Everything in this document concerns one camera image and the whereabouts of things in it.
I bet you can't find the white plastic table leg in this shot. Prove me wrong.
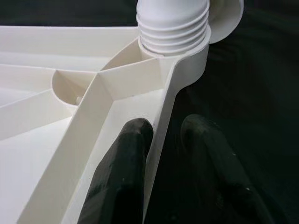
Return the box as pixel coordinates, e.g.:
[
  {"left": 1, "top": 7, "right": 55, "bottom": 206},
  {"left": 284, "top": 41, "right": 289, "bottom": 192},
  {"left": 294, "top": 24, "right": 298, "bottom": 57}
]
[
  {"left": 208, "top": 0, "right": 245, "bottom": 45},
  {"left": 135, "top": 0, "right": 212, "bottom": 57}
]

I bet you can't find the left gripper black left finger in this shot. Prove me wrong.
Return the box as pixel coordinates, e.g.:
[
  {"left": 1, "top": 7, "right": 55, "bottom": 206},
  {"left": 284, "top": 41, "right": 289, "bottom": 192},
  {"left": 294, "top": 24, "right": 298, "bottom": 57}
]
[{"left": 78, "top": 117, "right": 155, "bottom": 224}]

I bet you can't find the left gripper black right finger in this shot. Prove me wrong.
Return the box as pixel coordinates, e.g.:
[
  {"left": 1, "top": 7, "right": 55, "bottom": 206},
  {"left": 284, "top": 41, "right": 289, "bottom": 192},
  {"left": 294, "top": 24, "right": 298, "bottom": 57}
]
[{"left": 180, "top": 113, "right": 275, "bottom": 224}]

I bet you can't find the white plastic children table top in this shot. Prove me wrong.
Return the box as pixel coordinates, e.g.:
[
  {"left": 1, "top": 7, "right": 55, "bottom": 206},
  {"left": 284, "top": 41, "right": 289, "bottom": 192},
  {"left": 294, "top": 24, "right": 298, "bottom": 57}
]
[{"left": 0, "top": 25, "right": 210, "bottom": 224}]

